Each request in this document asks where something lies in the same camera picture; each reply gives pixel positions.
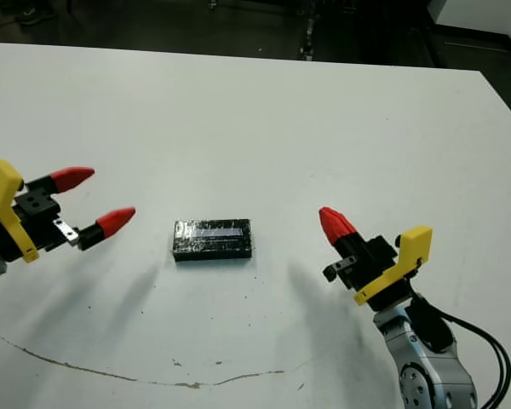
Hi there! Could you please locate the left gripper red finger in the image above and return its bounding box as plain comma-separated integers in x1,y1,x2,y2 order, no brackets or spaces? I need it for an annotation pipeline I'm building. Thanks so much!
77,207,137,253
25,166,96,196

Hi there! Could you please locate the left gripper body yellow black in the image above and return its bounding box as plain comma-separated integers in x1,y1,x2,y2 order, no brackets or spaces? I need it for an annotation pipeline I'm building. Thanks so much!
0,159,80,265

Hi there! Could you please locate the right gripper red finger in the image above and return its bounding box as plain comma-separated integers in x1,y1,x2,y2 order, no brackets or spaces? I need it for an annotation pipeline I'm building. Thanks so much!
318,207,357,266
324,207,370,259

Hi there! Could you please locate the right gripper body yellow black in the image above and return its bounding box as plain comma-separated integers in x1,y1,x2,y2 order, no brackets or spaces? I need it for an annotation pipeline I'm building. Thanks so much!
322,227,433,312

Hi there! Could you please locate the shiny black box lid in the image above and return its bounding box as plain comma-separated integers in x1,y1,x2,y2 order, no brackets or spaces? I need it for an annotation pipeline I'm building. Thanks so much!
172,217,253,264

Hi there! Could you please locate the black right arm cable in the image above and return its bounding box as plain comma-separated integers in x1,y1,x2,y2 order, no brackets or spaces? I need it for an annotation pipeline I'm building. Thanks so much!
433,308,511,409

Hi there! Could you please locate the studded floor cable track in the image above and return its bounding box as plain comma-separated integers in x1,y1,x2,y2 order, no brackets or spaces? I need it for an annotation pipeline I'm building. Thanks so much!
298,0,320,60

